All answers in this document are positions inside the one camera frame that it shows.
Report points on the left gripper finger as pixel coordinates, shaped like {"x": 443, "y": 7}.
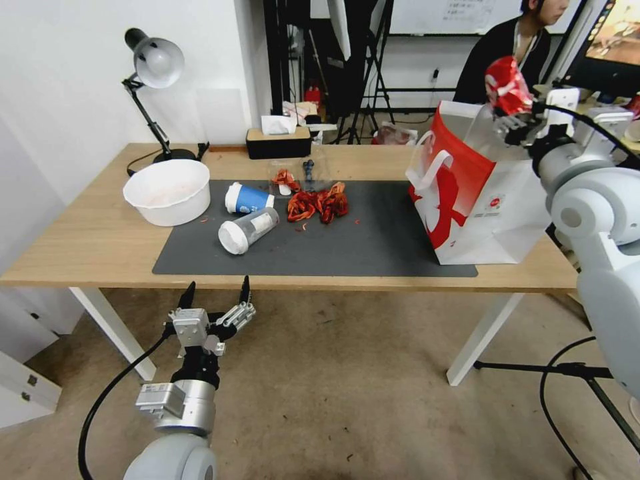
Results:
{"x": 188, "y": 296}
{"x": 239, "y": 315}

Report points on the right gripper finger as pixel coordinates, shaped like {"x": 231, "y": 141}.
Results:
{"x": 519, "y": 137}
{"x": 507, "y": 123}

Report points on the crushed red drink can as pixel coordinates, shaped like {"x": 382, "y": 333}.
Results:
{"x": 507, "y": 85}

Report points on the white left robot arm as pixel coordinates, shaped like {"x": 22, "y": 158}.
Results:
{"x": 175, "y": 450}

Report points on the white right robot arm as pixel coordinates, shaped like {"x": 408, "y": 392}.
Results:
{"x": 615, "y": 280}

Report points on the red white delivery bag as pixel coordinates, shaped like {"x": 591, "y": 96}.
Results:
{"x": 475, "y": 190}

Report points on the clear bag red contents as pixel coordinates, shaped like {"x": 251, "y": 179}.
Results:
{"x": 395, "y": 134}

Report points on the clear disposable takeout box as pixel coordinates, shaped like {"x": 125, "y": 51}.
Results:
{"x": 322, "y": 167}

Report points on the black tissue box wooden lid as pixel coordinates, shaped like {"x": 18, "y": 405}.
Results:
{"x": 277, "y": 146}

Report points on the person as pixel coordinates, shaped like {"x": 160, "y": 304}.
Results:
{"x": 500, "y": 55}

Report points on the clear cup white lid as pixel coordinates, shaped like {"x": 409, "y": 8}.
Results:
{"x": 245, "y": 232}

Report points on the white plastic bowl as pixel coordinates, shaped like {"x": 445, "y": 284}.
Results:
{"x": 167, "y": 192}

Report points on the computer monitor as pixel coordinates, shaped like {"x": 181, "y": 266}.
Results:
{"x": 612, "y": 45}

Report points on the blue white paper cup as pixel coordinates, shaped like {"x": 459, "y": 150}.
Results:
{"x": 247, "y": 199}

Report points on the wooden table white legs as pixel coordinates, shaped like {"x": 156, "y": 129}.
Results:
{"x": 75, "y": 235}

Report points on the whiteboard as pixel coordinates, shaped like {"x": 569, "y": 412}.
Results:
{"x": 435, "y": 15}

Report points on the dark grey table mat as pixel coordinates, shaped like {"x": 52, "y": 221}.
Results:
{"x": 360, "y": 245}

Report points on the black light stand tripod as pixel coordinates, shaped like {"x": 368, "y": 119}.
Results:
{"x": 372, "y": 75}

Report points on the small red crayfish shell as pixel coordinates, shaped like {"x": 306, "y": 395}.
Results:
{"x": 286, "y": 177}

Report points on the dark blue plastic utensil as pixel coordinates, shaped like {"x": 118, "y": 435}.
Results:
{"x": 309, "y": 172}

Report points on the white cabinet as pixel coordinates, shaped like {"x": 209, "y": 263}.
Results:
{"x": 25, "y": 360}

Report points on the white tissue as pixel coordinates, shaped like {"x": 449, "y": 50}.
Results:
{"x": 276, "y": 124}

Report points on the white softbox panel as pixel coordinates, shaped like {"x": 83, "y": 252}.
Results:
{"x": 337, "y": 25}

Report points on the black floor stand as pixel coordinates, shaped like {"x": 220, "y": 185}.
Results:
{"x": 525, "y": 367}

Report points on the black desk lamp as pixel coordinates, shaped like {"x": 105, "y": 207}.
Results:
{"x": 159, "y": 62}

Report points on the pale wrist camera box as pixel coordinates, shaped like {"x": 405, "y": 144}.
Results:
{"x": 190, "y": 330}
{"x": 564, "y": 104}

